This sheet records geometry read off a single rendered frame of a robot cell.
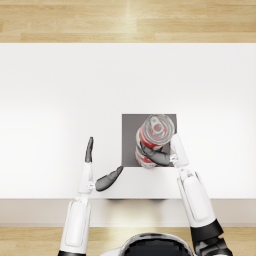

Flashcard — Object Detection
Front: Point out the dark round robot body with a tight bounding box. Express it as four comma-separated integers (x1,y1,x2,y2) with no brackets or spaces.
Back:
99,232,198,256

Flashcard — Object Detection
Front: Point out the red soda can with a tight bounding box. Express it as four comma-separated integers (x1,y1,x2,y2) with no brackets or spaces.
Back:
135,114,176,152
134,145,160,169

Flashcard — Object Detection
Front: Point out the dark grey square mat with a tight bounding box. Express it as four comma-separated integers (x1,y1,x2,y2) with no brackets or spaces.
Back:
121,113,178,168

